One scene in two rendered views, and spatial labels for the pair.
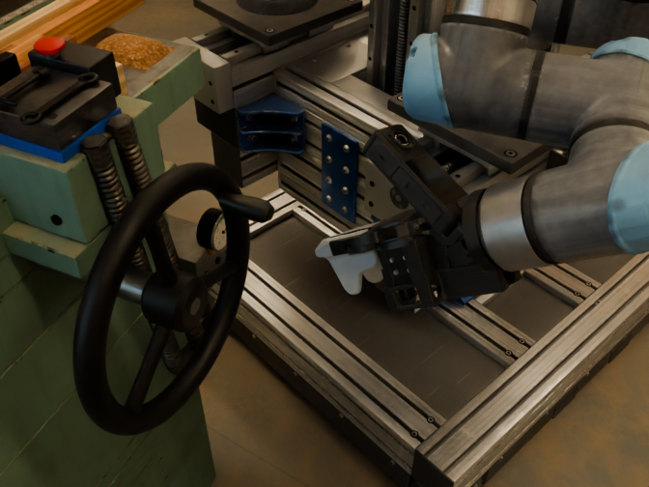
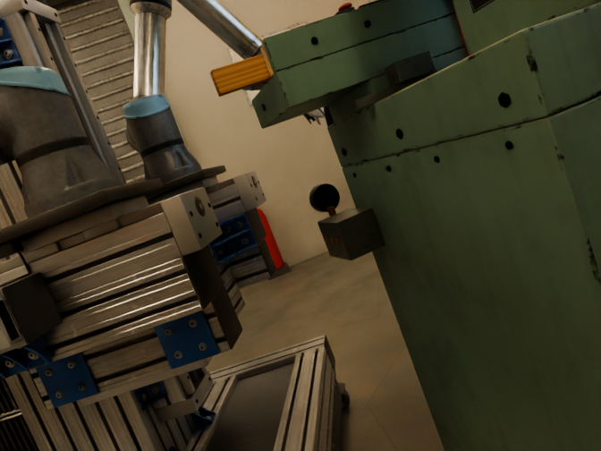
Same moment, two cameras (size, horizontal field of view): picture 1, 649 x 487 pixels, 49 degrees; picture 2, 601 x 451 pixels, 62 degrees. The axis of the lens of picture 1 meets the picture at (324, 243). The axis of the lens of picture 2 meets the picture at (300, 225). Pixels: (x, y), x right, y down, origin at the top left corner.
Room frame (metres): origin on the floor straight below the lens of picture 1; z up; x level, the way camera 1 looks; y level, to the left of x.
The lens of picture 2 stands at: (1.55, 0.96, 0.76)
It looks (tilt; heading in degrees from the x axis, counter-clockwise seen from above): 7 degrees down; 231
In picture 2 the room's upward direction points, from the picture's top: 21 degrees counter-clockwise
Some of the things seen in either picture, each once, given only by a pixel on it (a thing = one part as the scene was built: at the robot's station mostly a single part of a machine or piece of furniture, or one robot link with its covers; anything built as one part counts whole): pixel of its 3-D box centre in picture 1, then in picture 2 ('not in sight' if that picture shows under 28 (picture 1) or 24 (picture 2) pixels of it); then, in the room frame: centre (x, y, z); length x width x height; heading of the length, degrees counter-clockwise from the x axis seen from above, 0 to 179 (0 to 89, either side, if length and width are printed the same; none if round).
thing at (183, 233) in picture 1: (181, 254); (349, 233); (0.84, 0.23, 0.58); 0.12 x 0.08 x 0.08; 66
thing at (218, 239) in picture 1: (213, 233); (326, 201); (0.81, 0.17, 0.65); 0.06 x 0.04 x 0.08; 156
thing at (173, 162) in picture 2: not in sight; (168, 164); (0.90, -0.25, 0.87); 0.15 x 0.15 x 0.10
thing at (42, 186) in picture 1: (69, 156); not in sight; (0.62, 0.27, 0.91); 0.15 x 0.14 x 0.09; 156
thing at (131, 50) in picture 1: (128, 45); not in sight; (0.89, 0.26, 0.91); 0.10 x 0.07 x 0.02; 66
